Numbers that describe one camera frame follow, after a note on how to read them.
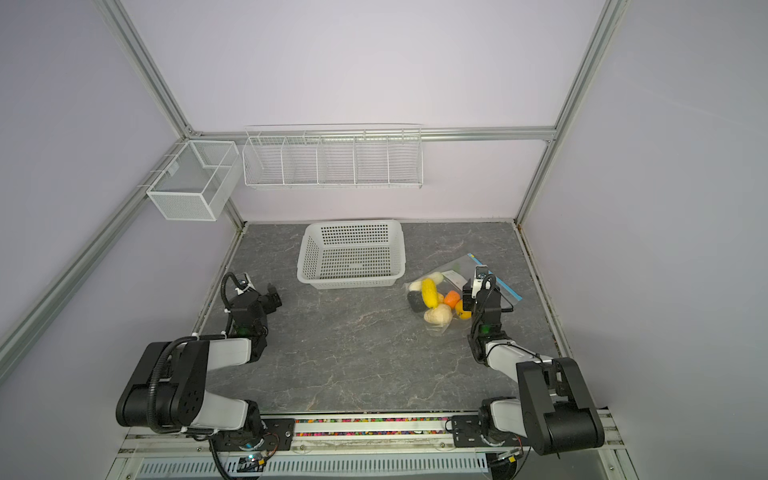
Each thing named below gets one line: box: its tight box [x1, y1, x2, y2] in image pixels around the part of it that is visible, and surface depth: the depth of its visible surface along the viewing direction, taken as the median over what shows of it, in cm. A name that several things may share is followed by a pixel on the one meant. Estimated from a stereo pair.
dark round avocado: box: [407, 290, 430, 313], surface depth 94 cm
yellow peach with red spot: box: [455, 299, 472, 320], surface depth 94 cm
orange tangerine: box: [444, 290, 461, 309], surface depth 95 cm
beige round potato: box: [424, 304, 453, 325], surface depth 91 cm
